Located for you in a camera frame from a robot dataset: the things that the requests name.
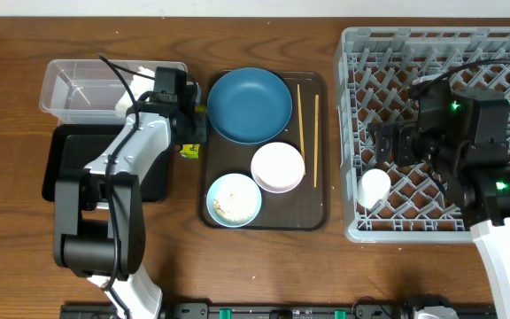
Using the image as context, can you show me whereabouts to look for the black plastic tray bin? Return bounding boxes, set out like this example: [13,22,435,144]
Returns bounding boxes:
[42,124,170,202]

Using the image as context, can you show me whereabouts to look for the right wooden chopstick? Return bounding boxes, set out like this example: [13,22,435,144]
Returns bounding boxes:
[313,94,320,188]

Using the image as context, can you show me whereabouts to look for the wooden chopstick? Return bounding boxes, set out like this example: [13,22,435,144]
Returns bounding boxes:
[297,84,306,175]
[313,94,320,188]

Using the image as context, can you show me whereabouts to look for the white cup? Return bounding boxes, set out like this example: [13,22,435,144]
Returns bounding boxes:
[357,168,391,209]

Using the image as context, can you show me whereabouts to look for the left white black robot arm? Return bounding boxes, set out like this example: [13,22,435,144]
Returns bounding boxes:
[52,80,206,318]

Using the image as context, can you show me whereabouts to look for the white napkin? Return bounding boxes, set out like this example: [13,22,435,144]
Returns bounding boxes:
[115,66,155,117]

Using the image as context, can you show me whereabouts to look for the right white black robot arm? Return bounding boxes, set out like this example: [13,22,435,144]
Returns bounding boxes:
[368,82,510,318]

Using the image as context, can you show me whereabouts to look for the white bowl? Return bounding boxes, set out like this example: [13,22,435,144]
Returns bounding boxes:
[251,142,305,194]

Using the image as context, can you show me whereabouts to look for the left wooden chopstick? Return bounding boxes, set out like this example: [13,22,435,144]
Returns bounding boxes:
[297,84,306,175]

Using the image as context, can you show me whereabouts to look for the clear plastic bin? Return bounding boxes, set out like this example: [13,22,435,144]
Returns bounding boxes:
[38,58,202,126]

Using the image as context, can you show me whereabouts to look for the yellow green snack wrapper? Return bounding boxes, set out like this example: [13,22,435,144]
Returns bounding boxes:
[180,105,207,160]

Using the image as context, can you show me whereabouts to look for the dark brown serving tray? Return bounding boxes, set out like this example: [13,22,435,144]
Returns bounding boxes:
[197,72,331,231]

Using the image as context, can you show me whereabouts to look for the light blue bowl with food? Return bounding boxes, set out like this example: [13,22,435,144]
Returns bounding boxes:
[205,173,262,228]

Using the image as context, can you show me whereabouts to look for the blue plate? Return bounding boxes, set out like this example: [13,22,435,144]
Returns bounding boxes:
[207,67,293,144]

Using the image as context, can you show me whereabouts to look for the grey dishwasher rack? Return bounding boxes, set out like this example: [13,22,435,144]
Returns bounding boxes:
[334,27,510,244]

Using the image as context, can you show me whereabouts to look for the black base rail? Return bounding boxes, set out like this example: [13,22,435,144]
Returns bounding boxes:
[58,294,498,319]

